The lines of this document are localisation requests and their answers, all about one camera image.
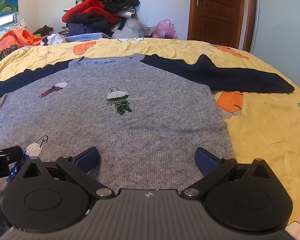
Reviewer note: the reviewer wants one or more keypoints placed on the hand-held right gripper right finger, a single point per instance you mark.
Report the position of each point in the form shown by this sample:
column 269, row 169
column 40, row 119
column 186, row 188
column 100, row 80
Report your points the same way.
column 206, row 162

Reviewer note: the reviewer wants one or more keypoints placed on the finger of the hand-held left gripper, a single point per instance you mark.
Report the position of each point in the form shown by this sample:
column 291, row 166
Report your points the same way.
column 7, row 150

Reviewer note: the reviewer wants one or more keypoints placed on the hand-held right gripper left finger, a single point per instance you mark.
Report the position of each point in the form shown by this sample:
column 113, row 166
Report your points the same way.
column 88, row 159

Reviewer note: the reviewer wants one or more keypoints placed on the grey sweater with navy sleeves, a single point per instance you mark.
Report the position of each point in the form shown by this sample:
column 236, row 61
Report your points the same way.
column 140, row 130

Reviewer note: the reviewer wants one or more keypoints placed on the pile of dark and red clothes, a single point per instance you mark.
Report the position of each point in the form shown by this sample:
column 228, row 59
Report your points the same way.
column 100, row 7

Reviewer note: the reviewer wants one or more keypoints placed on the yellow printed bed sheet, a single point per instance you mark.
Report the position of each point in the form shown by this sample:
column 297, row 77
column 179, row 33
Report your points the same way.
column 265, row 130

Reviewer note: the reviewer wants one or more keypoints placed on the leopard print cloth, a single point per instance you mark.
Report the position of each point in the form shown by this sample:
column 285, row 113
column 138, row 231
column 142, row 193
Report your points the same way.
column 7, row 51

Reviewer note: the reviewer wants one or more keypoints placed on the orange plastic bag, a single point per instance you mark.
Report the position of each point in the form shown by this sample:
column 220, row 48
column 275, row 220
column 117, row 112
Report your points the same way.
column 17, row 38

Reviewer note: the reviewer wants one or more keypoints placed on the white crumpled plastic bag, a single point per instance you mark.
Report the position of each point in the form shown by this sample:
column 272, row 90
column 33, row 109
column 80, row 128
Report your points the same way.
column 53, row 39

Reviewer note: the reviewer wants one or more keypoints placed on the light blue knit cloth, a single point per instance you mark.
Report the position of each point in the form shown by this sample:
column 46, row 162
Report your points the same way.
column 87, row 37

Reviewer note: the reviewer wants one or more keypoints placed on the floral pillow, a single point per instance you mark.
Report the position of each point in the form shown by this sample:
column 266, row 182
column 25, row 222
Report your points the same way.
column 17, row 25

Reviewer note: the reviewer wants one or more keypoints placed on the window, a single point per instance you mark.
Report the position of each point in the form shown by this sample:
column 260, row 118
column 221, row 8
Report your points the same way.
column 1, row 22

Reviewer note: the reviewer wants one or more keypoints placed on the pink plastic bag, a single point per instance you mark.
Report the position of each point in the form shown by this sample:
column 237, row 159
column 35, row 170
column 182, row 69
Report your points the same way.
column 165, row 30

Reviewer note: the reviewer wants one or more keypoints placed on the clear plastic bag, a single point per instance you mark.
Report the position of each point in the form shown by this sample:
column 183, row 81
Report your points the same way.
column 132, row 27

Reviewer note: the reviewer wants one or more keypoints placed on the wooden door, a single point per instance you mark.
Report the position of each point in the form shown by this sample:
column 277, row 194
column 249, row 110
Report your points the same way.
column 217, row 12

